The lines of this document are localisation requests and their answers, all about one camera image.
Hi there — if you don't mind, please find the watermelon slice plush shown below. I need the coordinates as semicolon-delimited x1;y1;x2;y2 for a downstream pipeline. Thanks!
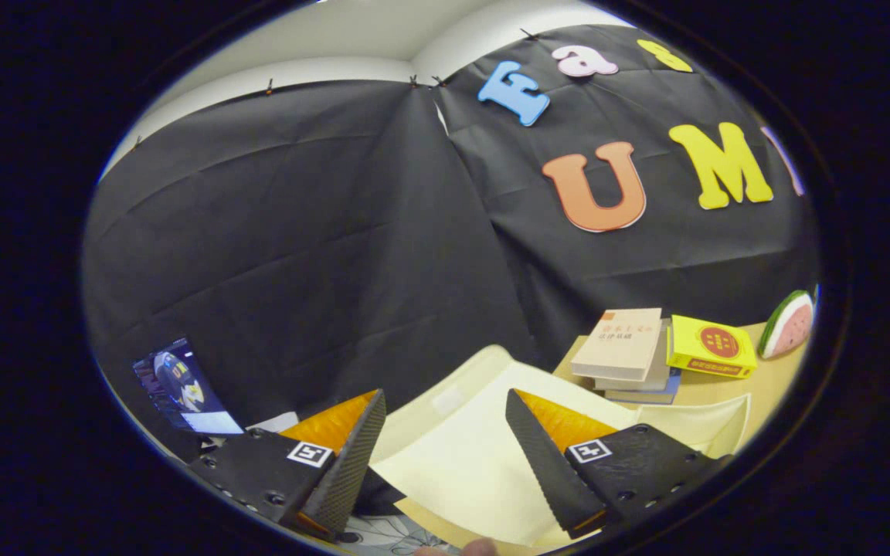
758;290;817;361

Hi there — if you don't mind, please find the cream storage box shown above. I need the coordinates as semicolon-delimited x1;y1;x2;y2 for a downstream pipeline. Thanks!
368;344;752;551

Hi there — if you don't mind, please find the computer screen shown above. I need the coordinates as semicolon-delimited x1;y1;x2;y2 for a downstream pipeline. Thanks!
133;337;245;436

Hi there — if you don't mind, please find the yellow book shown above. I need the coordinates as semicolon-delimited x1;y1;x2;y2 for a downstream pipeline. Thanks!
666;314;759;379

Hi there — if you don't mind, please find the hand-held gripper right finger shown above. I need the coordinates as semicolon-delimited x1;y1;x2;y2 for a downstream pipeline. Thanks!
504;388;733;540

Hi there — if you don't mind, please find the blue book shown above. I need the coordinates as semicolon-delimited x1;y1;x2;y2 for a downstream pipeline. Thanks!
603;369;681;405

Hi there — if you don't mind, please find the beige book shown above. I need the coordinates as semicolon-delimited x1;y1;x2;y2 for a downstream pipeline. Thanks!
570;308;664;382

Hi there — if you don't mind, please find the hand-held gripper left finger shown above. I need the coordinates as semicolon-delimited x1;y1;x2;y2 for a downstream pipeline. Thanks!
186;388;388;541

